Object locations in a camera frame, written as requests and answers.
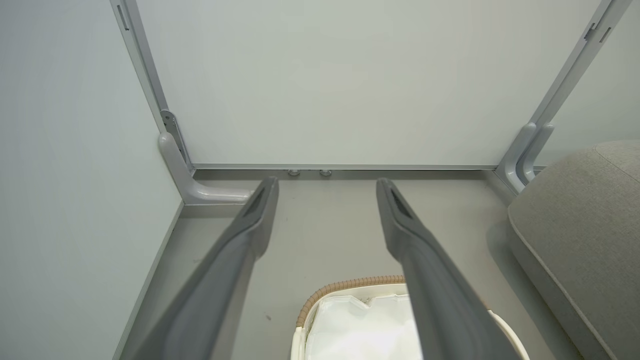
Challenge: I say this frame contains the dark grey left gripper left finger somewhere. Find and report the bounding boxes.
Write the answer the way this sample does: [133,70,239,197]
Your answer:
[131,176,280,360]

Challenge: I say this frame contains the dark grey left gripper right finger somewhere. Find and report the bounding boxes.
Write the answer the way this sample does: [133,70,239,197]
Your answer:
[376,178,522,360]

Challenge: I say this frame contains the beige fabric sofa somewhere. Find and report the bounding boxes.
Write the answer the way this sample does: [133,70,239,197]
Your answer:
[507,140,640,360]

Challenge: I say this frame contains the white fabric basket liner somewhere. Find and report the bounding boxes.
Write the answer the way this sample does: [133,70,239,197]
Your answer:
[304,293,424,360]

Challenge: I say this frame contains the white basket with wicker rim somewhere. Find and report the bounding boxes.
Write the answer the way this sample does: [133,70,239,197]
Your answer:
[290,274,531,360]

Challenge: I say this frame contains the grey metal hinge plate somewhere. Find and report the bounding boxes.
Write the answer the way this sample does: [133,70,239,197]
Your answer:
[160,109,194,172]

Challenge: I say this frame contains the grey partition bottom rail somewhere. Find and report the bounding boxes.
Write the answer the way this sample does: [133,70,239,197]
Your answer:
[191,163,502,181]

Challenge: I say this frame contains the grey partition post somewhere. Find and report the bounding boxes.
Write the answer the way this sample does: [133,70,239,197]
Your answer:
[529,0,634,127]
[109,0,171,132]

